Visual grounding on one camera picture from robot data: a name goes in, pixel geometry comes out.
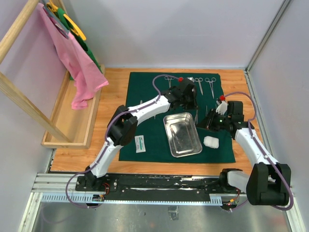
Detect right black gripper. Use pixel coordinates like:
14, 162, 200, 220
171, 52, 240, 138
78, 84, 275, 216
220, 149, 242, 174
196, 109, 231, 132

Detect steel forceps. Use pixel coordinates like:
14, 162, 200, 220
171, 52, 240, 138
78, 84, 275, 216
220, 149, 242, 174
194, 78, 203, 95
205, 77, 216, 99
164, 75, 175, 88

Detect white cotton balls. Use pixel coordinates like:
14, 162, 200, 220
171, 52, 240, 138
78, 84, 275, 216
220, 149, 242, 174
203, 136, 219, 149

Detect steel instrument tray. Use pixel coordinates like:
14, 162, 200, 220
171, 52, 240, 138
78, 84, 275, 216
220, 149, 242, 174
163, 112, 202, 158

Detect green white packet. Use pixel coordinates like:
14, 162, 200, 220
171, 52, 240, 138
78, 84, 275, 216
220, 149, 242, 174
135, 135, 146, 153

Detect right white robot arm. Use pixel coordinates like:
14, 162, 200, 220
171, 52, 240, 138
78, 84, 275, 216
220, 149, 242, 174
197, 109, 294, 211

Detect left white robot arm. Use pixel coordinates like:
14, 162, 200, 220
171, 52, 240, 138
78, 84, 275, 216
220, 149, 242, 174
84, 78, 197, 191

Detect pink shirt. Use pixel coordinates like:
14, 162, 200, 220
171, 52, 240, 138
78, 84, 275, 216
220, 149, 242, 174
38, 3, 109, 110

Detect wooden clothes rack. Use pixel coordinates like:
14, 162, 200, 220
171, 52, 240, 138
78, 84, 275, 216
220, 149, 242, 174
0, 9, 99, 151

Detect yellow hanger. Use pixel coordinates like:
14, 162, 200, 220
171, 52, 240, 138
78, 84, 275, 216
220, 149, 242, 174
46, 0, 86, 41

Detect grey hanger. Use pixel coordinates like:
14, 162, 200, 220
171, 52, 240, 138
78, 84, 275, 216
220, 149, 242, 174
42, 0, 69, 39

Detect green garment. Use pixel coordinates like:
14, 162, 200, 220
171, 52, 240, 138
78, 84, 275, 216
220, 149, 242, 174
56, 8, 102, 73

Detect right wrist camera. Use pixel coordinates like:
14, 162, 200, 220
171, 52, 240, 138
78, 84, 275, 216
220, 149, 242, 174
215, 100, 244, 118

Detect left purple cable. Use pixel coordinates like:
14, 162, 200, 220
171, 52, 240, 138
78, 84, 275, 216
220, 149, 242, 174
65, 74, 183, 209

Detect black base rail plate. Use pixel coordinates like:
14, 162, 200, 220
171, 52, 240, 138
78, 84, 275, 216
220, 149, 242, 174
75, 173, 244, 204

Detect grey slotted cable duct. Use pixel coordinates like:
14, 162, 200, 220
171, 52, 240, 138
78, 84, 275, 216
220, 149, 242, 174
41, 193, 223, 206

